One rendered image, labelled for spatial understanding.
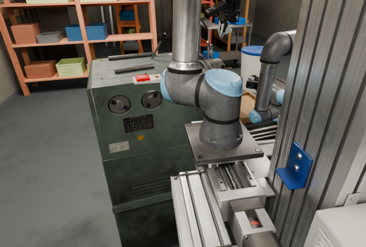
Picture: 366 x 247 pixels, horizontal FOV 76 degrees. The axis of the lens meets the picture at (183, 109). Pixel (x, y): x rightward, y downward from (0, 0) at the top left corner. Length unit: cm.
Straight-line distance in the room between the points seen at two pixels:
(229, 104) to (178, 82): 17
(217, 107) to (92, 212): 171
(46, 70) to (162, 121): 366
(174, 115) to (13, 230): 166
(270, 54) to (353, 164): 78
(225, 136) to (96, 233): 154
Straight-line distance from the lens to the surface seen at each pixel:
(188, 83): 74
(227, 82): 70
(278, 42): 122
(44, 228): 229
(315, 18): 59
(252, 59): 396
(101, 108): 112
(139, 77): 110
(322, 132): 58
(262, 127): 165
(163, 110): 116
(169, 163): 135
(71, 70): 454
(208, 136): 78
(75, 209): 231
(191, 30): 74
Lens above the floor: 164
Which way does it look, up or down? 28 degrees down
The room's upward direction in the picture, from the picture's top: 1 degrees counter-clockwise
